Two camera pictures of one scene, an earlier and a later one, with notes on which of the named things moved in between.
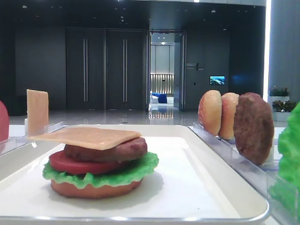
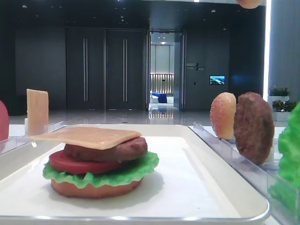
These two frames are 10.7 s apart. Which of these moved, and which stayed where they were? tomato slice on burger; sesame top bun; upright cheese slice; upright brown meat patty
Moved: sesame top bun
Stayed: tomato slice on burger; upright brown meat patty; upright cheese slice
